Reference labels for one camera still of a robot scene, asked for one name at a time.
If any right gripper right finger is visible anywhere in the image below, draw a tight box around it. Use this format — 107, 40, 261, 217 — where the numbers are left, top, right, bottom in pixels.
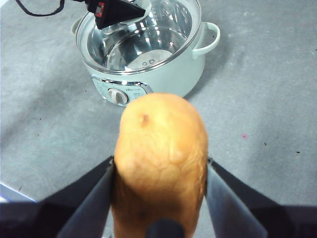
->
205, 157, 317, 238

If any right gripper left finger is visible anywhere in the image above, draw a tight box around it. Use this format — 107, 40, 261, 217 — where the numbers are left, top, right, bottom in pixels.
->
0, 155, 116, 238

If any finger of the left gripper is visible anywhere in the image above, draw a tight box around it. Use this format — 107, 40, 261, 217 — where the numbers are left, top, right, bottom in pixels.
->
84, 0, 147, 30

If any brown potato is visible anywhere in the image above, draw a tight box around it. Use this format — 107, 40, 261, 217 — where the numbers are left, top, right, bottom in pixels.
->
110, 92, 209, 238

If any pale green electric cooking pot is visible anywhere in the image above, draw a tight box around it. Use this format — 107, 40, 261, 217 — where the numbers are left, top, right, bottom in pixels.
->
71, 0, 221, 108

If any black cable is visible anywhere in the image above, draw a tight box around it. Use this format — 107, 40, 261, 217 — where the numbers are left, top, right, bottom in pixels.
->
14, 0, 66, 17

